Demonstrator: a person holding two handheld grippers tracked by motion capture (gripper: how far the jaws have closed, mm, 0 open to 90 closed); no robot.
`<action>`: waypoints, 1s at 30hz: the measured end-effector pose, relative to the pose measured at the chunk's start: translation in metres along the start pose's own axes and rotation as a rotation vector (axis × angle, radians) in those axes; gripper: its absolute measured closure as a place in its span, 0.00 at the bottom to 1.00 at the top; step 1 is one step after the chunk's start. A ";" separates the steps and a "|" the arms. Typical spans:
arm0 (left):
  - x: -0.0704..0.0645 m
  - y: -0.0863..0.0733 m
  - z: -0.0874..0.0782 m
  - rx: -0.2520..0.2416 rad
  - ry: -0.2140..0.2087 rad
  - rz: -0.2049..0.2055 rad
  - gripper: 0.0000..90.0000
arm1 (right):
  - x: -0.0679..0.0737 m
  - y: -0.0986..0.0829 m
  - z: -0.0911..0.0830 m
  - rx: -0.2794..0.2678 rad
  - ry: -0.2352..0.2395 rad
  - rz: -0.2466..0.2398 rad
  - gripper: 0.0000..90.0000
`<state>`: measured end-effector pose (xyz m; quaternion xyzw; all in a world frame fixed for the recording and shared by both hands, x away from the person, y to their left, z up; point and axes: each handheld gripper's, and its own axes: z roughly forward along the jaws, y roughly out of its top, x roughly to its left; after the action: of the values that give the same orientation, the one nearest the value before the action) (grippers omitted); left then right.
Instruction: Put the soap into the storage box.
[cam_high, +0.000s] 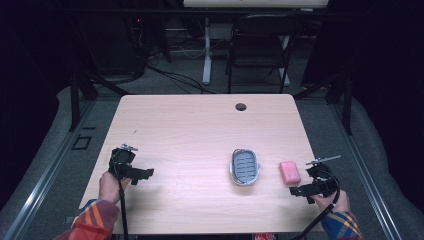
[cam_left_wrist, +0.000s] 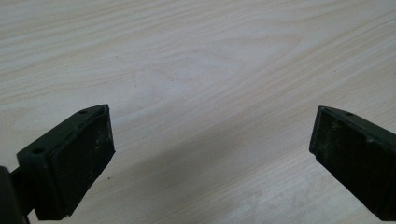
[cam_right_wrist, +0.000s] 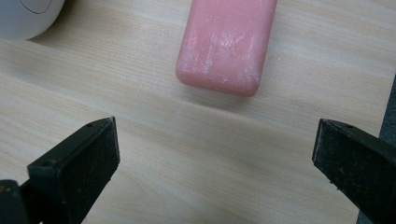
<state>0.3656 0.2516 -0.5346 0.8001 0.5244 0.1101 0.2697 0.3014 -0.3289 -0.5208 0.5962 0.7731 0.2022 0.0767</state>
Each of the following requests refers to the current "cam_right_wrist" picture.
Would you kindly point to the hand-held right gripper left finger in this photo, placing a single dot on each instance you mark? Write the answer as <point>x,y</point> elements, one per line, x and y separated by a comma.
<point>81,174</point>

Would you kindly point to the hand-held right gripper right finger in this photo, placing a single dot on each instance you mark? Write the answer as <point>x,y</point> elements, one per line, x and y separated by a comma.
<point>358,165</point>

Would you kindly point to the pink soap bar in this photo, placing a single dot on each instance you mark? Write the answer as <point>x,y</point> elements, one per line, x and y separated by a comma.
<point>225,43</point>

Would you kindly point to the white round container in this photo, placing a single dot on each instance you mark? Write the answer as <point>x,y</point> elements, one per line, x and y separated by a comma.
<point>26,17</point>

